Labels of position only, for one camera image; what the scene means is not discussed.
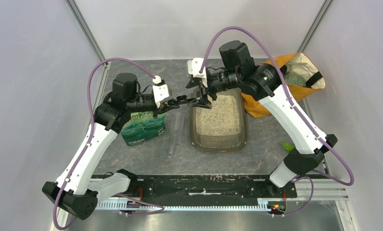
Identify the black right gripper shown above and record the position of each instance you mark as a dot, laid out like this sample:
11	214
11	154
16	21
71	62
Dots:
201	102

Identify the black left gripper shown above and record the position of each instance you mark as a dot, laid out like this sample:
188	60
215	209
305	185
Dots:
172	104

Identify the black bag clip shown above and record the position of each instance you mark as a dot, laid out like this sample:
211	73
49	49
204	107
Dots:
183	99

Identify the clear plastic scoop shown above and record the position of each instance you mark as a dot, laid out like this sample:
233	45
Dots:
176	129

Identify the green cat litter bag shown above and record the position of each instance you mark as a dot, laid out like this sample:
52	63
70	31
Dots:
142	127

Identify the brown translucent litter box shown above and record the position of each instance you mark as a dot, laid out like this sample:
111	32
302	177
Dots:
223	128

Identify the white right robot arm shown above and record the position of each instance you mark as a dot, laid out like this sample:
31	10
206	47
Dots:
262	82

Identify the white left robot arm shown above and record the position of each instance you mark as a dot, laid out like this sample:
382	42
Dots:
72	191

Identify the green knitted ball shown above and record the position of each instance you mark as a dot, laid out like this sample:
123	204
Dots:
295	79

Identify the orange paper tote bag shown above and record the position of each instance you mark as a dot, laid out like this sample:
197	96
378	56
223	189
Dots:
297	63

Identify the white toy radish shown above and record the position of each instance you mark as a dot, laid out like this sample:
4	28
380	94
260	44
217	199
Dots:
288	146

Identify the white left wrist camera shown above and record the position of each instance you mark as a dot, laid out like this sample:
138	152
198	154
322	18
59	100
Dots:
160	90

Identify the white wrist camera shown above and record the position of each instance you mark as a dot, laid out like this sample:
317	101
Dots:
160	90
194	66

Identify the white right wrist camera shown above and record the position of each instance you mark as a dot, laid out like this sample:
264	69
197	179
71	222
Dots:
194	66

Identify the aluminium front frame rail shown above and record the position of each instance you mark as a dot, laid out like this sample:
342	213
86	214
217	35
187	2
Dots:
320	189

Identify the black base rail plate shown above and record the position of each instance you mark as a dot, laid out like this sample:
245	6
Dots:
207	190

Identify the white toothed cable strip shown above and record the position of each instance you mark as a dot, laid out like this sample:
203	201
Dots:
123	204

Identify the aluminium frame post left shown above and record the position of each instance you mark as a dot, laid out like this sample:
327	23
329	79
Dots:
80	19

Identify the aluminium frame post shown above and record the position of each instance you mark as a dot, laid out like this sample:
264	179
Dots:
80	19
315	24

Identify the aluminium frame post right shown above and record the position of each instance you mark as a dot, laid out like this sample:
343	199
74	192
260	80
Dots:
315	24

